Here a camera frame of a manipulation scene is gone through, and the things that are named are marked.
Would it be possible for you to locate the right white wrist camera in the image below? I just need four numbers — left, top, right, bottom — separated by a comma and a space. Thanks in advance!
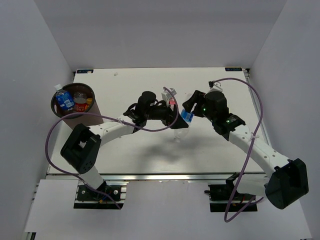
208, 81, 223, 92

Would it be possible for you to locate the tall red label bottle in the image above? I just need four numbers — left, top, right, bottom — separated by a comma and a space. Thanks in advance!
73, 91, 87, 112

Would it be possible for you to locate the left blue table sticker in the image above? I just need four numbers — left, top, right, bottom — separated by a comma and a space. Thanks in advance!
76, 69, 94, 74

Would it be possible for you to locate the brown round bin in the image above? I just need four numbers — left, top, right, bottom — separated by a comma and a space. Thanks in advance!
50, 83, 104, 129

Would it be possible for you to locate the small red label bottle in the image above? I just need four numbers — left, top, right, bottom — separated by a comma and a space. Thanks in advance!
168, 97, 176, 110

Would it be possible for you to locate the blue table sticker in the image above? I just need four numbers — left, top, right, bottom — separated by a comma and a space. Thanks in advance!
76, 69, 94, 74
224, 67, 243, 72

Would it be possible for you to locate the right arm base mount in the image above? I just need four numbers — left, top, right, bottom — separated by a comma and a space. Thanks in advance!
204, 173, 253, 213

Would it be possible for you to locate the orange juice bottle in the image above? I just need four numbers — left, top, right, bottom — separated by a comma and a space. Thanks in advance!
85, 98, 93, 110

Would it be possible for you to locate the crushed light blue label bottle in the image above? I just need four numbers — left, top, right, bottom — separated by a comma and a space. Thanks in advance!
174, 106, 194, 143

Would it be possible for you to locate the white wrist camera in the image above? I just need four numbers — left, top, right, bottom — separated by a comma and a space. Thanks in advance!
208, 81, 223, 92
161, 88, 177, 105

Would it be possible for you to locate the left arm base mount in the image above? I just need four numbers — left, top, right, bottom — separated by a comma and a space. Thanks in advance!
73, 180, 128, 210

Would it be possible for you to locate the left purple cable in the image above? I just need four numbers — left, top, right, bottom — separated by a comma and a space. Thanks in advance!
45, 86, 180, 210

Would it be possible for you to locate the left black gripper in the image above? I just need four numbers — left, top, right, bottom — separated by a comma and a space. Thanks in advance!
144, 99, 188, 129

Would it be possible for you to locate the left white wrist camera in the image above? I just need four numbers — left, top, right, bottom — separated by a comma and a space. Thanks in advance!
161, 88, 177, 105

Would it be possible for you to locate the right blue table sticker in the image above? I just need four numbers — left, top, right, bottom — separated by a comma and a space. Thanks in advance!
224, 67, 243, 72

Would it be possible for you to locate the dark blue label bottle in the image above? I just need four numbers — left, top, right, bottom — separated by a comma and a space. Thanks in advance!
54, 84, 75, 111

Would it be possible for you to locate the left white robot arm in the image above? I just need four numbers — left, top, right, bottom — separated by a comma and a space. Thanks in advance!
60, 88, 189, 200

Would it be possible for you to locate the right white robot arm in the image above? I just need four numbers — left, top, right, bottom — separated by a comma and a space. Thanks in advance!
182, 90, 309, 210

